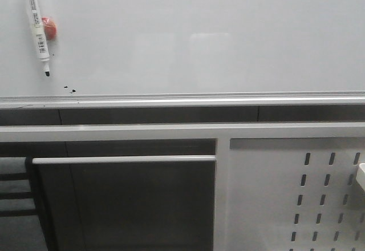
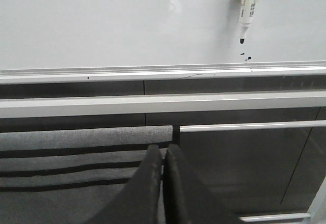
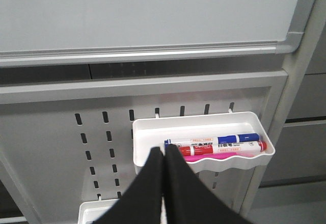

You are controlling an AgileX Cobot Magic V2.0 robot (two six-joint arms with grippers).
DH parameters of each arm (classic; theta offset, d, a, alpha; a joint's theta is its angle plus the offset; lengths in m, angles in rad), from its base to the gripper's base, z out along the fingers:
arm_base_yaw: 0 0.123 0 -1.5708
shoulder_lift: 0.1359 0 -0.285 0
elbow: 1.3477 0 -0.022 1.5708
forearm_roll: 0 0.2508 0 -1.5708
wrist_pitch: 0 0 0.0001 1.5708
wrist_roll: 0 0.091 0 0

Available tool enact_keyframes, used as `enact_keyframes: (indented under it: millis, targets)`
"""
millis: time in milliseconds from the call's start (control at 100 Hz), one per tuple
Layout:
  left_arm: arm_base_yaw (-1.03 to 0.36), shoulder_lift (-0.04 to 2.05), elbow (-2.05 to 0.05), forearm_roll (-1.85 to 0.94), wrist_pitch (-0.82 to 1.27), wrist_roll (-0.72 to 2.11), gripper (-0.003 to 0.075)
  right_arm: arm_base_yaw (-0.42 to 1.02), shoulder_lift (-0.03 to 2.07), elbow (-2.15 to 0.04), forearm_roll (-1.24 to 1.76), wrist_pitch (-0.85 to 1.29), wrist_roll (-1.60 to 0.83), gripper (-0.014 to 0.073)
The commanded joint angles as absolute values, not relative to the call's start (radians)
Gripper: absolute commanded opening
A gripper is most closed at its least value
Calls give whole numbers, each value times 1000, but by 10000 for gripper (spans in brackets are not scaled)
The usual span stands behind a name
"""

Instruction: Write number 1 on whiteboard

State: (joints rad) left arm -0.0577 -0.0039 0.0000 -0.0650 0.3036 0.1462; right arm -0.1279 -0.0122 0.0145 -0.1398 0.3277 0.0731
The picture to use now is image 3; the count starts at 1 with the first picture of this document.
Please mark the white lower plastic tray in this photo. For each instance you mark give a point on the white lower plastic tray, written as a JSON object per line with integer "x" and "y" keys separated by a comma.
{"x": 91, "y": 211}

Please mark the red whiteboard marker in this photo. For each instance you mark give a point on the red whiteboard marker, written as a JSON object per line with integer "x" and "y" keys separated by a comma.
{"x": 254, "y": 146}

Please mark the pink eraser block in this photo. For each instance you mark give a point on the pink eraser block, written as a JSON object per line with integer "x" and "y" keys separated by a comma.
{"x": 217, "y": 156}

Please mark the white whiteboard with aluminium frame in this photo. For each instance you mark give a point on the white whiteboard with aluminium frame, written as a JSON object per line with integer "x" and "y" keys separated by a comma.
{"x": 66, "y": 32}

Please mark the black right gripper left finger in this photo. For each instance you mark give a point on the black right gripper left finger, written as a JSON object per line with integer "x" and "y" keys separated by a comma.
{"x": 141, "y": 202}

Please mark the white pegboard stand frame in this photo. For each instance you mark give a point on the white pegboard stand frame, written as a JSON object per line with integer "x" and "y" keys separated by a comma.
{"x": 67, "y": 135}

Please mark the blue whiteboard marker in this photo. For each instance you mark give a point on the blue whiteboard marker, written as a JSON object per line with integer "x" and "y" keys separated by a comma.
{"x": 205, "y": 141}

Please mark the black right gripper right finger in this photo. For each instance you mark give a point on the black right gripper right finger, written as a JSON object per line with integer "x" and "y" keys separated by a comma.
{"x": 187, "y": 199}

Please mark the white upper plastic tray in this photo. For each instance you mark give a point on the white upper plastic tray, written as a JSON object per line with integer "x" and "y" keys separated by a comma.
{"x": 149, "y": 133}

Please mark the white plastic tray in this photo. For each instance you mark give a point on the white plastic tray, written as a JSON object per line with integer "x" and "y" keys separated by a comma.
{"x": 149, "y": 133}
{"x": 91, "y": 211}

